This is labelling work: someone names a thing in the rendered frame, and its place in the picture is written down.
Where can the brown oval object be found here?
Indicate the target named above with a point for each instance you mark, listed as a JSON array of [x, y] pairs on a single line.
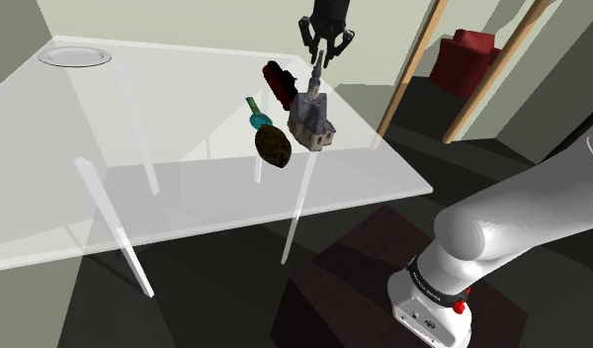
[[273, 146]]

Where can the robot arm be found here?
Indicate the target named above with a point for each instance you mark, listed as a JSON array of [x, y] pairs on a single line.
[[518, 212]]

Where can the teal and green tool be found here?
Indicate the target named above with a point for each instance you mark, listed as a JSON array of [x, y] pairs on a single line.
[[259, 119]]

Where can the wooden post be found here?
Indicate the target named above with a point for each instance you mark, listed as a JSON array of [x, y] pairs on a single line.
[[412, 67], [494, 72]]

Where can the grey church model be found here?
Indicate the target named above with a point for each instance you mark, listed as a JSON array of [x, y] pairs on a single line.
[[311, 118]]

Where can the glass table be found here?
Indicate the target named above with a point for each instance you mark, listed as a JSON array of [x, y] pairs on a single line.
[[181, 202]]

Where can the red and black toy vehicle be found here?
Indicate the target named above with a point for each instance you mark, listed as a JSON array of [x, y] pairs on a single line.
[[279, 84]]

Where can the white plate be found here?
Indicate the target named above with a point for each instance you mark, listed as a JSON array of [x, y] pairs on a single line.
[[75, 56]]

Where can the red armchair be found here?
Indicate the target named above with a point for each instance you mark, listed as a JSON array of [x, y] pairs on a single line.
[[462, 62]]

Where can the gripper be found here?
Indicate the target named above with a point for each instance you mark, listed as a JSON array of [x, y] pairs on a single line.
[[330, 17]]

